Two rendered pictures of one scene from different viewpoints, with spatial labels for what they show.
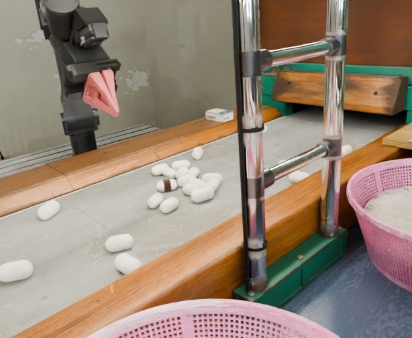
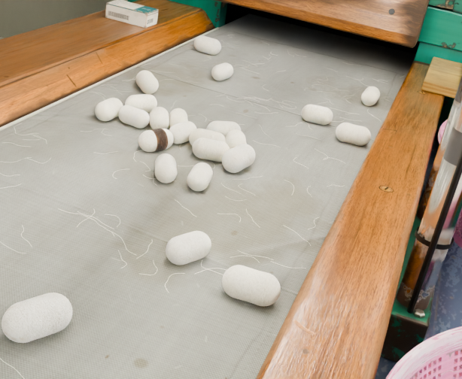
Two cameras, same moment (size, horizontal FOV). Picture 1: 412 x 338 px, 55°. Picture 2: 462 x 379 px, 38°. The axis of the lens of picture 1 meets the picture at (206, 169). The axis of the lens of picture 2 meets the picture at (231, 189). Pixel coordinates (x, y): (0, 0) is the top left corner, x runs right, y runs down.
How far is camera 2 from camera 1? 32 cm
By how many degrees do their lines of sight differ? 31
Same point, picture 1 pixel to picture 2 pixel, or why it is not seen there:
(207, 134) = (130, 47)
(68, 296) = (185, 353)
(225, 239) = (378, 231)
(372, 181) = not seen: hidden behind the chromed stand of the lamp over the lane
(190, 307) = (454, 340)
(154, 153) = (67, 77)
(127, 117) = not seen: outside the picture
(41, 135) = not seen: outside the picture
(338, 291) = not seen: outside the picture
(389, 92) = (411, 12)
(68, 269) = (129, 304)
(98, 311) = (329, 368)
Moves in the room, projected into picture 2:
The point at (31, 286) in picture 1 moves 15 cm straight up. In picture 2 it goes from (85, 344) to (107, 75)
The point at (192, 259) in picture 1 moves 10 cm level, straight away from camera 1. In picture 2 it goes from (370, 268) to (279, 195)
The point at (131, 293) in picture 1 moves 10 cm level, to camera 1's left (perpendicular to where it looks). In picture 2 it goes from (342, 331) to (176, 372)
